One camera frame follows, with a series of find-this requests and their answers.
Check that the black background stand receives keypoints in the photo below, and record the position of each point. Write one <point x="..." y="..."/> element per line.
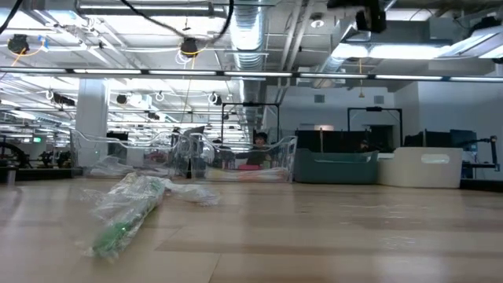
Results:
<point x="493" y="149"/>

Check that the black ceiling-mounted camera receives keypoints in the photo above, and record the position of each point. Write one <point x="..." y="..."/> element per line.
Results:
<point x="189" y="46"/>
<point x="17" y="43"/>

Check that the black monitor row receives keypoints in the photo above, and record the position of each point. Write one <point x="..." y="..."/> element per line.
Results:
<point x="432" y="139"/>
<point x="334" y="139"/>

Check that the green white toothbrush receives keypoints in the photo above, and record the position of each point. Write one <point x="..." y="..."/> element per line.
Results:
<point x="125" y="212"/>
<point x="434" y="159"/>

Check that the black bench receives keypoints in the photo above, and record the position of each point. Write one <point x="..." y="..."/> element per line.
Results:
<point x="39" y="175"/>

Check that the black background equipment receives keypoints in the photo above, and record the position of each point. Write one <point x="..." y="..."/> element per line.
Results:
<point x="59" y="159"/>

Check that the teal plastic bin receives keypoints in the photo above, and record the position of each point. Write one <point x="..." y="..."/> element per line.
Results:
<point x="334" y="169"/>

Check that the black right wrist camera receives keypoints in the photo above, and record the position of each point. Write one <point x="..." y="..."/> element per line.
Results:
<point x="371" y="19"/>

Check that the long ceiling light rail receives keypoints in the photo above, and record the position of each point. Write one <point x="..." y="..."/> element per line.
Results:
<point x="255" y="73"/>

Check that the silver round air duct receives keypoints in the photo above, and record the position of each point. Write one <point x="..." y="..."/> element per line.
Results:
<point x="245" y="55"/>
<point x="369" y="39"/>

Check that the black cabinet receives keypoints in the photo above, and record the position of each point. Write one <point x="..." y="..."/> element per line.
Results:
<point x="117" y="137"/>

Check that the round ceiling fixture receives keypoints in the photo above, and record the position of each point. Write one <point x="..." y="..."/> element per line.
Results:
<point x="317" y="23"/>

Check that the white plastic bin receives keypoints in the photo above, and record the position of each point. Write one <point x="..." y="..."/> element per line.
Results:
<point x="401" y="173"/>

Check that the person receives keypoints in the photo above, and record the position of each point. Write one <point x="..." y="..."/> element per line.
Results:
<point x="363" y="146"/>
<point x="259" y="147"/>

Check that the white building pillar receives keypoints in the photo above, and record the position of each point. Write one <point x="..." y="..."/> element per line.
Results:
<point x="92" y="114"/>

